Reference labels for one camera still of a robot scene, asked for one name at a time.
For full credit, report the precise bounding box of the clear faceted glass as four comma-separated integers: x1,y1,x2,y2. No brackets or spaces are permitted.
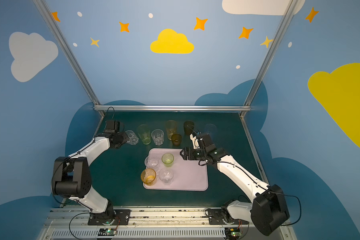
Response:
159,169,174,185
151,129,164,146
144,157,160,172
125,130,139,145

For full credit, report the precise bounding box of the short green glass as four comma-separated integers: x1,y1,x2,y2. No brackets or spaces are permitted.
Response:
162,153,175,167

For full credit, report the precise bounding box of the short yellow amber glass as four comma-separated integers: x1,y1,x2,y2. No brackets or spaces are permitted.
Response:
141,168,157,186

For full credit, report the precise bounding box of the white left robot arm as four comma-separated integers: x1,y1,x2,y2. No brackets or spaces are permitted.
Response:
51,120,129,226

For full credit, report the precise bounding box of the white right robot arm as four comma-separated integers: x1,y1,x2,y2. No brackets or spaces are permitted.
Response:
180,133,290,236

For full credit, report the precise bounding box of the pink plastic tray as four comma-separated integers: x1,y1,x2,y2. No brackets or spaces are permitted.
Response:
143,148,208,191

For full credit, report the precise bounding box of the short brown textured cup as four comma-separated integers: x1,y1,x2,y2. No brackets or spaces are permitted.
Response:
171,133,183,147

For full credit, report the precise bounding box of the frosted blue tall tumbler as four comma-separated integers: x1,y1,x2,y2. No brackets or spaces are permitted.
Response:
204,124,218,139

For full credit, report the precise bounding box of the dark brown textured tall cup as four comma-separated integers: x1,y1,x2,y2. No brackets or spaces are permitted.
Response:
184,121,195,136

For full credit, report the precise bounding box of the tall green tumbler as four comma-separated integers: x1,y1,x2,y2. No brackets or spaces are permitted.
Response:
137,124,151,145

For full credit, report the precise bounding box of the tall amber tumbler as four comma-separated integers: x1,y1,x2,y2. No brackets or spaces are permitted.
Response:
165,120,178,140

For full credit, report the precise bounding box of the right green circuit board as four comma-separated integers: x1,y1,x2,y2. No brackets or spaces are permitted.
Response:
225,228,243,240

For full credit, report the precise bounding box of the green circuit board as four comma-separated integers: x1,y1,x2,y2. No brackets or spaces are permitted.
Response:
98,229,117,237
225,228,243,240

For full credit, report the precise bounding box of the left green circuit board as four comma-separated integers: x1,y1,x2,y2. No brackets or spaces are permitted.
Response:
98,229,117,237

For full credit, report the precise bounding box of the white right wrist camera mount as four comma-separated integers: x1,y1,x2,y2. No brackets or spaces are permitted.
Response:
190,134,200,149

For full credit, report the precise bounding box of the aluminium back frame rail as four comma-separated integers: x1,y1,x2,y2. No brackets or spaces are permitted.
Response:
94,105,251,112

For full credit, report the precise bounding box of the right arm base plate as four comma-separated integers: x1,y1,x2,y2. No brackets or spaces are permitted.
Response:
205,209,249,226

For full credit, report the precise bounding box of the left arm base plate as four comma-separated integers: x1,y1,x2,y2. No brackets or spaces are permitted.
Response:
88,209,131,226

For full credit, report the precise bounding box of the aluminium left frame post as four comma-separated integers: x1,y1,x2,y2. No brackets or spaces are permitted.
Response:
33,0,101,106

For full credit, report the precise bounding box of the aluminium frame post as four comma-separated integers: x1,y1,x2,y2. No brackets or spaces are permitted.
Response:
33,0,101,106
240,0,299,120

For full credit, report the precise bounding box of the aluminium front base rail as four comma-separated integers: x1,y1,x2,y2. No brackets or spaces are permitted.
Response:
37,206,297,240

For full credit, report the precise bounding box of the aluminium right frame post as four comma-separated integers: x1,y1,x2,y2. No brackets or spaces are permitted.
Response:
240,0,299,120

